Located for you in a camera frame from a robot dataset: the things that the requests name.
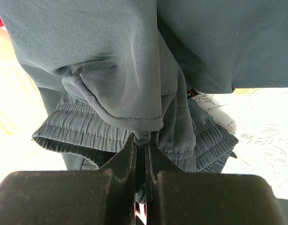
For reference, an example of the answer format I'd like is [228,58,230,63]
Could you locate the dark navy shorts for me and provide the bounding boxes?
[0,0,288,173]

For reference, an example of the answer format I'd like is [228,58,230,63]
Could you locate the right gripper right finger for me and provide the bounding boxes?
[145,141,286,225]

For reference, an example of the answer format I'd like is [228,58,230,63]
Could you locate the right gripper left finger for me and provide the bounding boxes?
[0,135,137,225]

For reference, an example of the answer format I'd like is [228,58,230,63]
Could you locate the pink divided organizer box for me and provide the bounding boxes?
[0,18,47,135]

